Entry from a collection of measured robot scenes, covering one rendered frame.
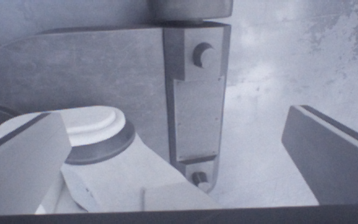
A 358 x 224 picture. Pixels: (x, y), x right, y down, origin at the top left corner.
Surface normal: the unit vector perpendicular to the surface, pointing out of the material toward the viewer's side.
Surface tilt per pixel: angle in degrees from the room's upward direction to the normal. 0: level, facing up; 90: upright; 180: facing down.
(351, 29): 0
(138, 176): 90
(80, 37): 0
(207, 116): 0
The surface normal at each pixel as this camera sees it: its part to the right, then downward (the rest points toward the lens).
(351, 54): 0.22, 0.46
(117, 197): -0.03, -0.88
